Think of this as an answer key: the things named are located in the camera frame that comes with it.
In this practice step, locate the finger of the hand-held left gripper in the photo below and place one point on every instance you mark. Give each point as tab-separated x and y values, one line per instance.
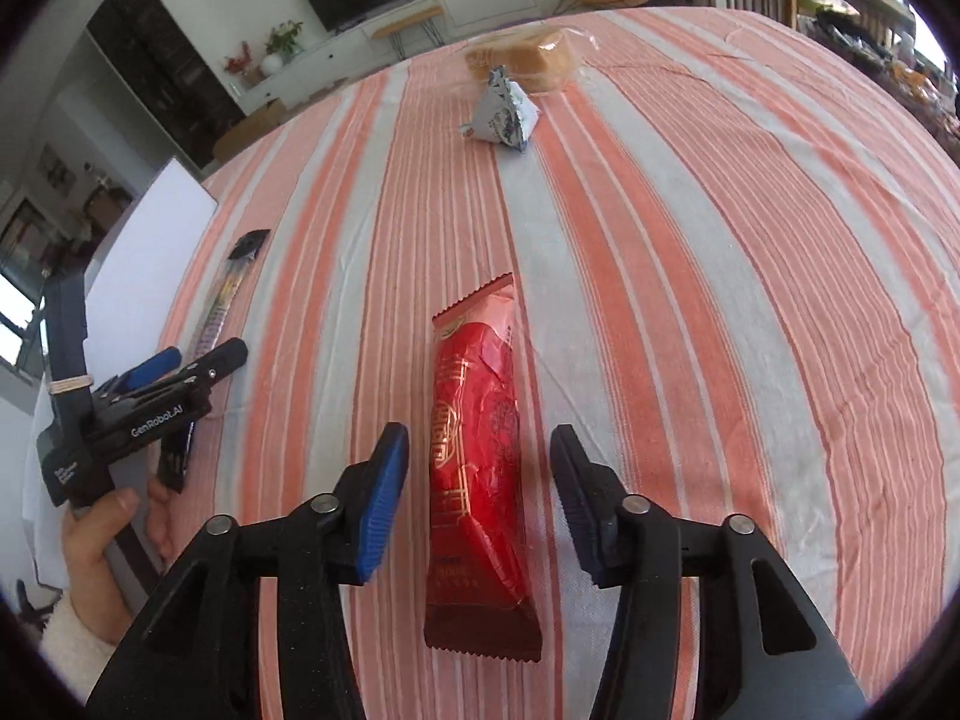
154	366
221	358

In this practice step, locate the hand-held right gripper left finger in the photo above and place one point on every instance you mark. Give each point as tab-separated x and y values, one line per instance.
382	502

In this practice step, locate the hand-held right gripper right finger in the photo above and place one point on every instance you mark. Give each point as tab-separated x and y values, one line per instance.
577	495

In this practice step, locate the long black snack packet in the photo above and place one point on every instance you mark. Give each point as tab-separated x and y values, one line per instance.
217	307

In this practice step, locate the red snack packet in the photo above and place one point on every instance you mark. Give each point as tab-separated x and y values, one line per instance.
472	427

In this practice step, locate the person's left forearm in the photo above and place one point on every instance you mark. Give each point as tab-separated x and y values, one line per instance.
67	637

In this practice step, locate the person's left hand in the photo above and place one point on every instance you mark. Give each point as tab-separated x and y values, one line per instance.
90	562

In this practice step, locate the white board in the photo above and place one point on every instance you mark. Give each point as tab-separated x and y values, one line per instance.
150	255

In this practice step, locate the cardboard box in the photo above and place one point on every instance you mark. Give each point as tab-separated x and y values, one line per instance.
251	131

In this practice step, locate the red flower arrangement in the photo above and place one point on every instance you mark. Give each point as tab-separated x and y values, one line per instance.
241	64

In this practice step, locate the black display shelf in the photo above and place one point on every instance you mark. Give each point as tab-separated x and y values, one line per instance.
165	67

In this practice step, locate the green plant in white vase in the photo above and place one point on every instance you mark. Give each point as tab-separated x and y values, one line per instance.
281	41

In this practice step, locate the blue and white snack packet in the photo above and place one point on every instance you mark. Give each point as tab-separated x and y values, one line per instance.
502	112

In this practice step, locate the wooden bench with hairpin legs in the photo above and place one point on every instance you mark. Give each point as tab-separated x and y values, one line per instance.
405	15

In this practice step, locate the bagged bread loaf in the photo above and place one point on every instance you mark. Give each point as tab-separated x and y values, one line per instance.
525	52

